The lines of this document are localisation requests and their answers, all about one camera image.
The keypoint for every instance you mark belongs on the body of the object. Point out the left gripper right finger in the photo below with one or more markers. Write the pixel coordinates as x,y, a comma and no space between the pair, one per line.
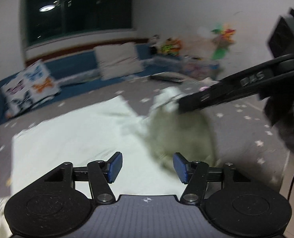
196,175

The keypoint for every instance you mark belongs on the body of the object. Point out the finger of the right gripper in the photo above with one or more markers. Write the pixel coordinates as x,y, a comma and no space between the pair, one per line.
266,79

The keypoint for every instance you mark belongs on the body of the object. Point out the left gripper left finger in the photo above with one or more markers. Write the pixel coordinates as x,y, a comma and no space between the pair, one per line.
100,174

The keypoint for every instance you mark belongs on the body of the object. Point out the pale green garment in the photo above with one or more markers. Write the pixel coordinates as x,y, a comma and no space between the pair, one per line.
97,131

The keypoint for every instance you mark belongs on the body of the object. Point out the right gloved hand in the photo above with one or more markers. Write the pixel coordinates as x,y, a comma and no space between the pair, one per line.
280,114

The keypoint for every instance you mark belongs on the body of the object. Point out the pink hair scrunchie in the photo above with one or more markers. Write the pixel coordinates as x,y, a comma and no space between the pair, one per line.
203,88

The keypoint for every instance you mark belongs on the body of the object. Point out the clear plastic toy box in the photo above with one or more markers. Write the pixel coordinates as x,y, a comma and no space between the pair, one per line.
200,68

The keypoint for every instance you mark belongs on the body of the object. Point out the colourful paper pinwheel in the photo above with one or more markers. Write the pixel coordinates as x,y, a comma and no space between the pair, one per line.
223,40

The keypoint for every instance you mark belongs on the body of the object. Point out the grey star tablecloth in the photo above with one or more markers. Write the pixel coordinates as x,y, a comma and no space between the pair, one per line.
241,133

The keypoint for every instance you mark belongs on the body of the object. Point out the black remote control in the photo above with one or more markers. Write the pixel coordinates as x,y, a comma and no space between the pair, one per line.
165,78

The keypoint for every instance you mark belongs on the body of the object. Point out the plush toys group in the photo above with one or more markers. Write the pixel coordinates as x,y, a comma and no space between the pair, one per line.
171,46

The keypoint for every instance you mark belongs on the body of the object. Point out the blue bench sofa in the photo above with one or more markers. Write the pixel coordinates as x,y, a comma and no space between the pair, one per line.
79,74

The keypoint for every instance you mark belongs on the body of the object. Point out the butterfly print pillow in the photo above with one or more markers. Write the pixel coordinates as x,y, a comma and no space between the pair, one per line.
30,87

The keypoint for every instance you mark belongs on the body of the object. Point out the plain beige pillow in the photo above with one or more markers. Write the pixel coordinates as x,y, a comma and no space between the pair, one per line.
118,60

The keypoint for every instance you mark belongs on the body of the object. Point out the dark window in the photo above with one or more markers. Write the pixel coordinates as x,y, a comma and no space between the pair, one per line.
51,19

